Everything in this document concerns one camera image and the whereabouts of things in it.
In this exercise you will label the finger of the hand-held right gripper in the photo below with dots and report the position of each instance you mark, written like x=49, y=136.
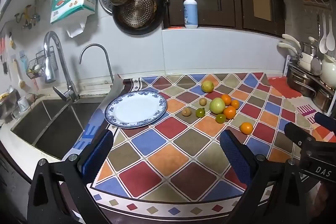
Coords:
x=325, y=121
x=296, y=132

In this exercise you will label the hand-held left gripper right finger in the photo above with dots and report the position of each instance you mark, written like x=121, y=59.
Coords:
x=233, y=153

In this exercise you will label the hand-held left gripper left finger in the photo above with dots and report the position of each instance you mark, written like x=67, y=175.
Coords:
x=99, y=151

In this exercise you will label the orange tangerine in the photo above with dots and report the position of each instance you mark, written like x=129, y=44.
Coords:
x=246, y=128
x=226, y=99
x=235, y=104
x=230, y=112

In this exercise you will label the green cherry tomato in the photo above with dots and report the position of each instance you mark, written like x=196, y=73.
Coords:
x=220, y=118
x=200, y=112

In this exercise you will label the large green guava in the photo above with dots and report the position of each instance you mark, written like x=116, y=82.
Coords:
x=217, y=105

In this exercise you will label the blue patterned white plate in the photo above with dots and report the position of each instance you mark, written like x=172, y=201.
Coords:
x=131, y=111

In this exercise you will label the brown longan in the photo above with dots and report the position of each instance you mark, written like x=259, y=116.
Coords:
x=202, y=102
x=187, y=112

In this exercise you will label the small yellow-green guava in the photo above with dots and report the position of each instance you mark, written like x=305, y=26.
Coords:
x=207, y=86

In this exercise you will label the person's right hand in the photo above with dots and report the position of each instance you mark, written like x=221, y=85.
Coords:
x=324, y=195

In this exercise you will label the small stainless steel pot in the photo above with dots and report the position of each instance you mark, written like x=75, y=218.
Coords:
x=323, y=100

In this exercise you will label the wide stainless steel pot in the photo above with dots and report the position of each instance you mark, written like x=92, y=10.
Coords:
x=299, y=82

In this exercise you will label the red patterned mat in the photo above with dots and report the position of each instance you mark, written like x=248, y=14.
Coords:
x=282, y=86

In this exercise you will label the white ceramic teapot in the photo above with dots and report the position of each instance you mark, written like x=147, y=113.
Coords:
x=329, y=71

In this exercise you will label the colourful diamond pattern tablecloth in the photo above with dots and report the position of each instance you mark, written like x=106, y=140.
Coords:
x=183, y=161

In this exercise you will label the stainless steel sink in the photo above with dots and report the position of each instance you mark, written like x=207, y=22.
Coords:
x=52, y=129

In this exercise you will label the steel ladle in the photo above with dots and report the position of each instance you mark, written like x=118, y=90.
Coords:
x=316, y=66

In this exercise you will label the steel pot with lid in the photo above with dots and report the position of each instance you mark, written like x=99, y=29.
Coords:
x=308, y=49

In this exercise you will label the white cup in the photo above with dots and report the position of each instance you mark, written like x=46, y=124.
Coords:
x=23, y=103

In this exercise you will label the clear glass cup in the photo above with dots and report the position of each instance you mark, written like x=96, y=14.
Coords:
x=16, y=111

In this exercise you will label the large chrome kitchen faucet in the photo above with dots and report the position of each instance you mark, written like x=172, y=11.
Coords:
x=48, y=66

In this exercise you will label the thin gooseneck faucet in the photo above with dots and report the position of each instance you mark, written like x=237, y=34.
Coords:
x=93, y=45

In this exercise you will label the white pump soap bottle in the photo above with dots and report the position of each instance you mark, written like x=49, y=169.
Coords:
x=190, y=11

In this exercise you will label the chrome wall water valve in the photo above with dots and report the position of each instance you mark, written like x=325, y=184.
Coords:
x=36, y=15

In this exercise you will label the yellow wall water valve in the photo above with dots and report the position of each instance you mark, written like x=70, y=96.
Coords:
x=25, y=15

